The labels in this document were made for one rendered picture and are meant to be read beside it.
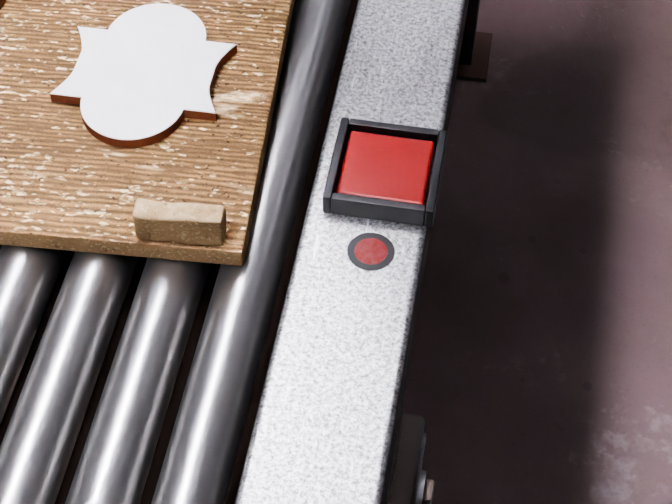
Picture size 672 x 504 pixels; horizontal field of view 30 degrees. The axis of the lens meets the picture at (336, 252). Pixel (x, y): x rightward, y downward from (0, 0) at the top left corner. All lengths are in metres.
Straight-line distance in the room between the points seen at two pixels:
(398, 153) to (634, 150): 1.34
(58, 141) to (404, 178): 0.24
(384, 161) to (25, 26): 0.30
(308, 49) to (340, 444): 0.34
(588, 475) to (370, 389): 1.06
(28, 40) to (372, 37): 0.26
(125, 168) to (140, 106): 0.05
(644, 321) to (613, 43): 0.61
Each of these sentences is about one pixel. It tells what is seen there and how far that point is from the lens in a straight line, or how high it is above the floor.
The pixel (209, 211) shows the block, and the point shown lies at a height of 0.96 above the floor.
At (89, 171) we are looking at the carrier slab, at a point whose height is 0.94.
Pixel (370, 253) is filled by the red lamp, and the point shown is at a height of 0.92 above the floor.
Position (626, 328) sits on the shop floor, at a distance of 1.96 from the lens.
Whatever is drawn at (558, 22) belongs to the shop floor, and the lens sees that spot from 2.39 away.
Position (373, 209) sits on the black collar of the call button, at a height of 0.93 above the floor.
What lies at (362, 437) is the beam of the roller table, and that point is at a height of 0.92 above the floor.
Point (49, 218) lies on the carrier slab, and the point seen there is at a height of 0.94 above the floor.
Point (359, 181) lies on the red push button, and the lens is 0.86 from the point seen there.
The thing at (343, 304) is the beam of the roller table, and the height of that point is 0.92.
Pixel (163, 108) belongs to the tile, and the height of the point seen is 0.95.
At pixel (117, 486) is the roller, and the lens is 0.76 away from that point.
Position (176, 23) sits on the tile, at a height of 0.95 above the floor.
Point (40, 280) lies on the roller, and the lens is 0.85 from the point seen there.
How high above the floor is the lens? 1.58
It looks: 53 degrees down
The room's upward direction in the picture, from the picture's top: straight up
